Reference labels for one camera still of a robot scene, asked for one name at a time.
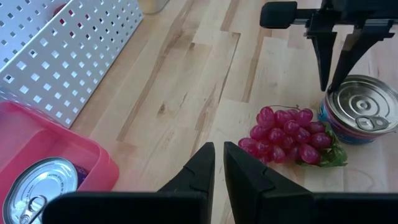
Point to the tin can purple label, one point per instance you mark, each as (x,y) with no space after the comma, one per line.
(46,183)

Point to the white perforated metal basket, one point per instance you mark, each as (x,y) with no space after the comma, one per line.
(62,59)

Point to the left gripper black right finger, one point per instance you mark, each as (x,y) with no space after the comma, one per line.
(248,177)

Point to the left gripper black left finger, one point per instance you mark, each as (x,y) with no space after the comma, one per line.
(199,177)

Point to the pink plastic bin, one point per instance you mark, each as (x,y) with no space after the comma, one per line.
(46,146)

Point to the red grapes with leaf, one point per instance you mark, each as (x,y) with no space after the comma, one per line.
(286,133)

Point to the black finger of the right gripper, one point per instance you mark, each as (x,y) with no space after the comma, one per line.
(354,53)
(323,46)

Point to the tin can blue red label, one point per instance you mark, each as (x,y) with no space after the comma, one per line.
(363,105)

